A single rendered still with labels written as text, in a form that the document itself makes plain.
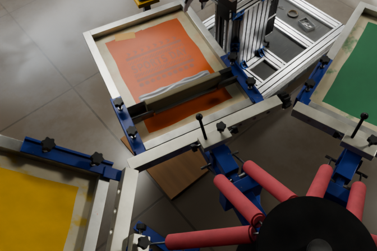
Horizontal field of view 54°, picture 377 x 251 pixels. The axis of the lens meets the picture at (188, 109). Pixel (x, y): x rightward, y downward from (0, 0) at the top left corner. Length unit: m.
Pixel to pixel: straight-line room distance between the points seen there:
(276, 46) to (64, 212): 2.16
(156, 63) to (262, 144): 1.16
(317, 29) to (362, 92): 1.41
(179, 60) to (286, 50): 1.31
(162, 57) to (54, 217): 0.95
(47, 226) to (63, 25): 2.62
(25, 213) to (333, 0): 3.26
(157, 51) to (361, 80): 0.98
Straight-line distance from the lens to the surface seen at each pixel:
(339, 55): 1.97
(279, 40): 3.04
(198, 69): 1.81
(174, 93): 1.59
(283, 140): 2.73
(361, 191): 1.41
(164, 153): 1.46
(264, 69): 2.82
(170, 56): 1.87
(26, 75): 3.37
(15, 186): 1.29
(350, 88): 1.85
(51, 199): 1.30
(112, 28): 2.02
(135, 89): 1.76
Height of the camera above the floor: 2.32
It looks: 56 degrees down
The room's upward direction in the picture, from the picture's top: 4 degrees counter-clockwise
